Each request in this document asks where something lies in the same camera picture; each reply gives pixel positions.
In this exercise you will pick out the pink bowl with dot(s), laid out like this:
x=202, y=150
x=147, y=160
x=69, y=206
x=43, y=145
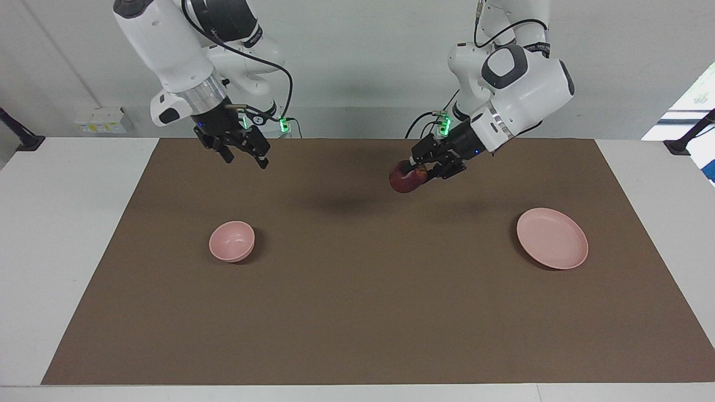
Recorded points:
x=232, y=241

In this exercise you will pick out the white wall socket box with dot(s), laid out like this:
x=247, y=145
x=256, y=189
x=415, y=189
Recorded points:
x=100, y=120

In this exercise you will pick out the pink plate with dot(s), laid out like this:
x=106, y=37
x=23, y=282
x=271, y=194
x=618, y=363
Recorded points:
x=552, y=238

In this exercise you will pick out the blue object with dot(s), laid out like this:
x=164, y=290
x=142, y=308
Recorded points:
x=710, y=170

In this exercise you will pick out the brown table mat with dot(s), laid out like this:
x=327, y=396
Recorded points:
x=357, y=312

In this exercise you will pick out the dark red apple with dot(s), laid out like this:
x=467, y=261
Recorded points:
x=403, y=181

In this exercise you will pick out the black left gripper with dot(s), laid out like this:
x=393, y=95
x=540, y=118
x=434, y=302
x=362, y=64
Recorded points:
x=452, y=148

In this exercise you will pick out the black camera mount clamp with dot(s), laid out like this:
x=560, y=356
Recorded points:
x=678, y=146
x=28, y=142

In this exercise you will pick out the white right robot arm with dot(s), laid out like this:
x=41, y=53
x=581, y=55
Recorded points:
x=167, y=50

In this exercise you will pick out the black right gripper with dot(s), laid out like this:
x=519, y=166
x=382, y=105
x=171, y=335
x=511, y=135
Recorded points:
x=226, y=125

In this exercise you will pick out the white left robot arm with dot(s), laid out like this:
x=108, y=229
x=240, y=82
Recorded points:
x=530, y=89

